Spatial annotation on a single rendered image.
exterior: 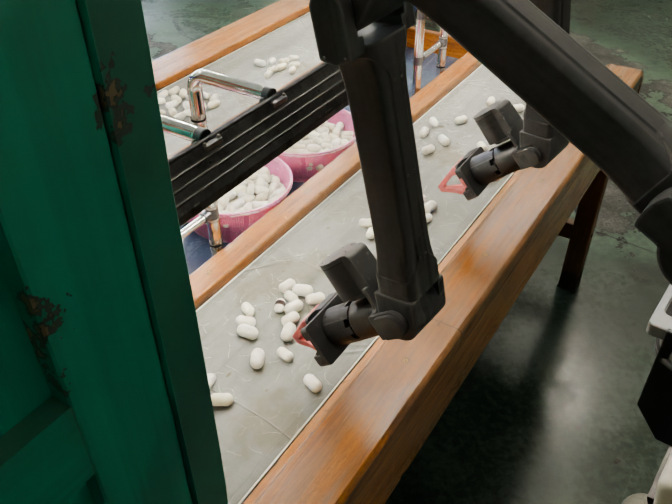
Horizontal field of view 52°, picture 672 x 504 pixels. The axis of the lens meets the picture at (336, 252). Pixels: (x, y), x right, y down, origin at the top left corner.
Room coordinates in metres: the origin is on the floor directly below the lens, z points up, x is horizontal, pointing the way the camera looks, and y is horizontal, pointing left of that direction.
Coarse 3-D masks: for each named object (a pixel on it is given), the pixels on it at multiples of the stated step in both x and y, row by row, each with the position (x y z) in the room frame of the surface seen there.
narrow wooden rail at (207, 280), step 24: (456, 72) 1.82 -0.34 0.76; (432, 96) 1.67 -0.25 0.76; (336, 168) 1.32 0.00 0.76; (360, 168) 1.35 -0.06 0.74; (312, 192) 1.22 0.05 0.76; (264, 216) 1.13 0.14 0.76; (288, 216) 1.13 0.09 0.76; (240, 240) 1.06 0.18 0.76; (264, 240) 1.06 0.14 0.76; (216, 264) 0.98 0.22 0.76; (240, 264) 0.99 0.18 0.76; (192, 288) 0.92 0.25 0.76; (216, 288) 0.93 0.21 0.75
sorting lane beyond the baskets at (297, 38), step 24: (288, 24) 2.27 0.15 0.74; (240, 48) 2.07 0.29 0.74; (264, 48) 2.07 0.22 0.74; (288, 48) 2.07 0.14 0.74; (312, 48) 2.07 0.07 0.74; (240, 72) 1.89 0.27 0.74; (264, 72) 1.89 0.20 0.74; (288, 72) 1.89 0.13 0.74; (168, 96) 1.74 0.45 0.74; (240, 96) 1.73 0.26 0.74; (216, 120) 1.60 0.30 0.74; (168, 144) 1.47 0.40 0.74
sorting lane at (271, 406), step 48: (480, 96) 1.72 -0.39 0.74; (432, 144) 1.47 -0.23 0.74; (336, 192) 1.26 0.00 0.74; (432, 192) 1.26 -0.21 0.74; (288, 240) 1.09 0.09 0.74; (336, 240) 1.09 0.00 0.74; (432, 240) 1.08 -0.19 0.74; (240, 288) 0.94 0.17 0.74; (240, 336) 0.82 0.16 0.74; (240, 384) 0.72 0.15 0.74; (288, 384) 0.72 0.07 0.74; (336, 384) 0.72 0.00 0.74; (240, 432) 0.63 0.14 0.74; (288, 432) 0.63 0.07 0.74; (240, 480) 0.55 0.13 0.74
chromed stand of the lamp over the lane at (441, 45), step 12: (420, 12) 1.72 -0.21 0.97; (420, 24) 1.72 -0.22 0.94; (420, 36) 1.72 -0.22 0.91; (444, 36) 1.85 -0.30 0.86; (420, 48) 1.72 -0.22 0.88; (432, 48) 1.79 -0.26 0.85; (444, 48) 1.85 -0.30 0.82; (420, 60) 1.72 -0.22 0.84; (444, 60) 1.85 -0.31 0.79; (420, 72) 1.72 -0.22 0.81; (420, 84) 1.73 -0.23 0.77
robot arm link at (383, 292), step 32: (320, 0) 0.64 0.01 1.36; (320, 32) 0.64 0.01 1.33; (352, 32) 0.63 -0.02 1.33; (384, 32) 0.66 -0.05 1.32; (352, 64) 0.65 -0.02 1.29; (384, 64) 0.64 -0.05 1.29; (352, 96) 0.66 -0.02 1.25; (384, 96) 0.63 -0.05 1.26; (384, 128) 0.63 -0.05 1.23; (384, 160) 0.63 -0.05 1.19; (416, 160) 0.65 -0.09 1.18; (384, 192) 0.63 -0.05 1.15; (416, 192) 0.64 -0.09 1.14; (384, 224) 0.63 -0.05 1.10; (416, 224) 0.63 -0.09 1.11; (384, 256) 0.63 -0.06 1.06; (416, 256) 0.62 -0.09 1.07; (384, 288) 0.63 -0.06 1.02; (416, 288) 0.61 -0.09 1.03; (416, 320) 0.60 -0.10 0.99
